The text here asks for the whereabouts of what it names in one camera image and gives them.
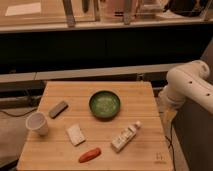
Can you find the white plastic bottle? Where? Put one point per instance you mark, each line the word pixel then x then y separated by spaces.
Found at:
pixel 122 139

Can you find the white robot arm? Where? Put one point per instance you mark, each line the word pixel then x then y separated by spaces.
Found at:
pixel 188 81

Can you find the green ceramic bowl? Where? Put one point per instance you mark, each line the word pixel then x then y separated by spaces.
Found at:
pixel 104 104

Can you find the grey rectangular block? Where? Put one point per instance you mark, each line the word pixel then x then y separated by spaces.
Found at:
pixel 57 109

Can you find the white sponge piece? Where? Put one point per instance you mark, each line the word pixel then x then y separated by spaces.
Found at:
pixel 75 134

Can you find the orange carrot toy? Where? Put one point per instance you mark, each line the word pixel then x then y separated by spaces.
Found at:
pixel 89 155

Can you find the white paper cup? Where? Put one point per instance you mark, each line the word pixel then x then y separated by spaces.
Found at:
pixel 37 122

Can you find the white paper sheet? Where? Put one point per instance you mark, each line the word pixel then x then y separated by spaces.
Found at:
pixel 23 9

